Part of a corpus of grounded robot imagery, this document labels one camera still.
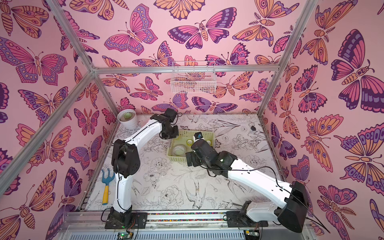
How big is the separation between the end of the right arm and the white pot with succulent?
2.24ft

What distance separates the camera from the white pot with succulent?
3.46 feet

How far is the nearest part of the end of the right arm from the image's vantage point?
0.50 m
